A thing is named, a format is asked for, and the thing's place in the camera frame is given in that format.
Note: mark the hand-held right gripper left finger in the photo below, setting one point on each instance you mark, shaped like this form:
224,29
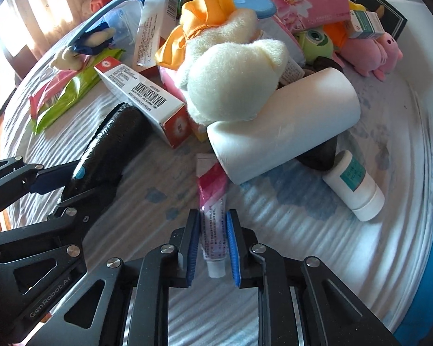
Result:
192,245

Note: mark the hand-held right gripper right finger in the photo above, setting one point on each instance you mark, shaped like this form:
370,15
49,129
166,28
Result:
233,252

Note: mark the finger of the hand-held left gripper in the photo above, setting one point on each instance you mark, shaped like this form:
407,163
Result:
54,182
75,209

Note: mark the pink white ointment tube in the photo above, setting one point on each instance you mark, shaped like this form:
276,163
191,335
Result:
213,202

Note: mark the black glossy pouch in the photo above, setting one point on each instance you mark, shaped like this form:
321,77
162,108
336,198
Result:
112,140

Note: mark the green wipes pack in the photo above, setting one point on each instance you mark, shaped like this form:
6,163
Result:
68,97

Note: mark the bear plush blue outfit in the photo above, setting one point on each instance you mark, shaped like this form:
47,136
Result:
66,57

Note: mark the large white paper roll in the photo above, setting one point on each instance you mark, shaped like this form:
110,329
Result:
285,129

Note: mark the white bottle teal label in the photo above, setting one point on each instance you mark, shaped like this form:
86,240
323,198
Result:
353,183

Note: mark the cream duck plush orange bow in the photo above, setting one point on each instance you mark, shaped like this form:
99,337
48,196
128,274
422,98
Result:
231,79

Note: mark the blue plastic hanger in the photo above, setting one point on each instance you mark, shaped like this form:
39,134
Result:
252,3

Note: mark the red white medicine box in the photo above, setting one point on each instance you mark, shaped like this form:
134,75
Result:
140,90

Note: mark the pink curtain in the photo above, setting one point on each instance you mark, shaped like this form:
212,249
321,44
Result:
32,14

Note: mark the white barcode medicine box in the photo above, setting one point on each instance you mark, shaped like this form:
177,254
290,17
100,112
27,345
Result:
151,32

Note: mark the green one-eyed monster plush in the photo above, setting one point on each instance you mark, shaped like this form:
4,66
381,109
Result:
315,43

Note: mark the yellow orange plush toy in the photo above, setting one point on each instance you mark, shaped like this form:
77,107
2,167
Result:
337,32

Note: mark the pink tissue pack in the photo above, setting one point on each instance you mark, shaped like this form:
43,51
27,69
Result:
303,3

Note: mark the small white teal box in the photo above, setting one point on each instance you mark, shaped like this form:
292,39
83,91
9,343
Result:
368,25

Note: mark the black gift box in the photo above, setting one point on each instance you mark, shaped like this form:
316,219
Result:
393,18

